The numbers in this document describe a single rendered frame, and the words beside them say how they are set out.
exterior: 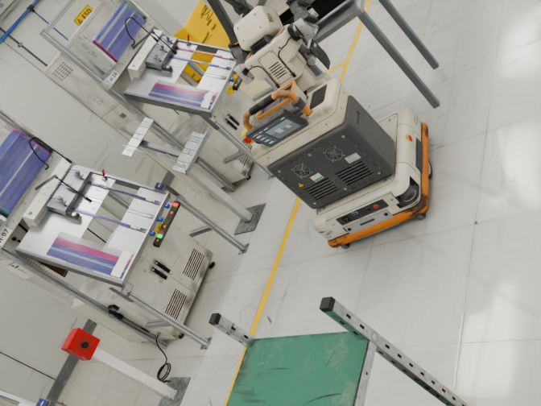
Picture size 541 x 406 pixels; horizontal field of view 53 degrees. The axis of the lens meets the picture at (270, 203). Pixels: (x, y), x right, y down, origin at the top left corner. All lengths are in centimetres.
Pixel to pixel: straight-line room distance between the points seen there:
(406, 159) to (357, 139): 35
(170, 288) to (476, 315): 219
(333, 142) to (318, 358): 145
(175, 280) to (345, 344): 268
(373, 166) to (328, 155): 23
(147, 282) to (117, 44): 182
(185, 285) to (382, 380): 186
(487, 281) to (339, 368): 128
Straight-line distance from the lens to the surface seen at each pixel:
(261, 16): 283
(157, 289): 385
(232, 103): 470
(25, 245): 368
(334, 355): 137
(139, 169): 595
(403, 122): 308
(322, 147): 267
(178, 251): 398
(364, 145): 265
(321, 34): 327
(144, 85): 439
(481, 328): 240
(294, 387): 142
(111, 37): 446
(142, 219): 358
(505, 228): 262
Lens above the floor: 186
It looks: 27 degrees down
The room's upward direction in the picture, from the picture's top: 50 degrees counter-clockwise
